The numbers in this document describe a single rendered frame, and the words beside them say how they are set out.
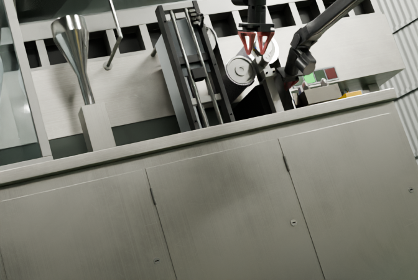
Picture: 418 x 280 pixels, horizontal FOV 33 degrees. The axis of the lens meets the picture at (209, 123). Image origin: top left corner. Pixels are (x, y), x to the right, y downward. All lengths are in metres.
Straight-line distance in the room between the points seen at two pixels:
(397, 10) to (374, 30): 1.82
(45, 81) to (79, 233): 0.95
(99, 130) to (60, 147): 0.29
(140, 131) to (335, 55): 1.04
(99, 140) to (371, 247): 1.05
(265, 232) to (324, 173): 0.31
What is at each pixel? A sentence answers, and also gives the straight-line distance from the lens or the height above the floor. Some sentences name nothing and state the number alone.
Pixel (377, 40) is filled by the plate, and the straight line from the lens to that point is 3.63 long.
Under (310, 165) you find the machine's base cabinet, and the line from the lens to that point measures 2.53.
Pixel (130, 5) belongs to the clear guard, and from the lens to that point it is 3.24.
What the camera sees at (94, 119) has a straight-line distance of 2.69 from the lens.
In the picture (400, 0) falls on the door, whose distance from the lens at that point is 5.45.
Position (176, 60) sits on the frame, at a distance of 2.63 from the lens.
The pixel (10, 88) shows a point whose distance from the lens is 2.40.
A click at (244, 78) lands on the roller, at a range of 2.85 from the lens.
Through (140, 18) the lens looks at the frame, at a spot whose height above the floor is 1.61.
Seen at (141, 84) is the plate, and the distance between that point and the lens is 3.07.
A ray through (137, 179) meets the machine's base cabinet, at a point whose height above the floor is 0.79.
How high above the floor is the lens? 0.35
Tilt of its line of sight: 13 degrees up
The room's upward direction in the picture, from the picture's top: 17 degrees counter-clockwise
